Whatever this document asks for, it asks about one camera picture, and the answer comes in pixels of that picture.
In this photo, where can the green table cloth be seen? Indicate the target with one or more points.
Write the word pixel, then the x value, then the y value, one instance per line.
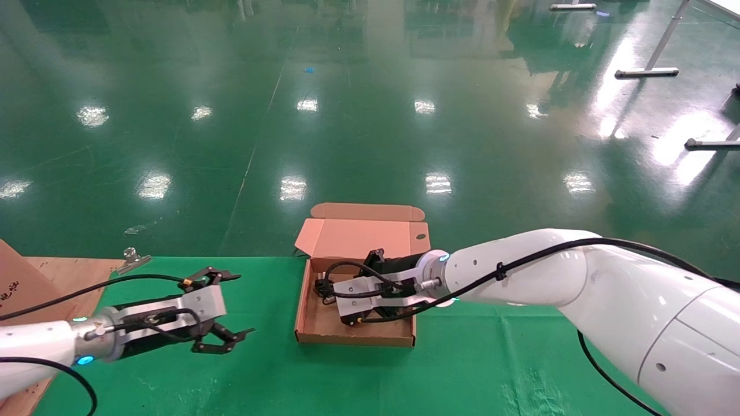
pixel 260 381

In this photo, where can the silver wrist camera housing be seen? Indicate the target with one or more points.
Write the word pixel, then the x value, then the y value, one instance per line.
pixel 358 286
pixel 202 300

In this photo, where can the metal binder clip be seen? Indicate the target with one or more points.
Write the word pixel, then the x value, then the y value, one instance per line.
pixel 134 263

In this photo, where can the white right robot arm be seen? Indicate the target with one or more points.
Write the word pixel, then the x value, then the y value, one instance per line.
pixel 636 300

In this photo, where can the white table leg with foot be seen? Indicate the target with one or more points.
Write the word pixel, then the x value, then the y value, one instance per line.
pixel 647 73

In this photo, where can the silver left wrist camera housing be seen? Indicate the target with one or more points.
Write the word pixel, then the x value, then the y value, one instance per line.
pixel 202 300

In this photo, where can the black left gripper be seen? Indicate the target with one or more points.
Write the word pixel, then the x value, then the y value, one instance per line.
pixel 156 345

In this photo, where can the brown cardboard mailer box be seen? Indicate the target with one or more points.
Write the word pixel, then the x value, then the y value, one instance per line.
pixel 358 237

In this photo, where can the white table top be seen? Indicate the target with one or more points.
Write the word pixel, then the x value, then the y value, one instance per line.
pixel 725 8

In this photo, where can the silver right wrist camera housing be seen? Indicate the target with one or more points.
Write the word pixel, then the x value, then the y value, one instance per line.
pixel 358 286

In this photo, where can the white table foot bar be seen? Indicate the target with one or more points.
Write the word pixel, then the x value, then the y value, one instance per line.
pixel 572 7

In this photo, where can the cardboard box with red print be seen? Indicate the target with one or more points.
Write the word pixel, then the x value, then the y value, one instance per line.
pixel 14 271

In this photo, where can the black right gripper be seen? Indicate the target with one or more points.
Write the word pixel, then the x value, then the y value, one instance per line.
pixel 404 266

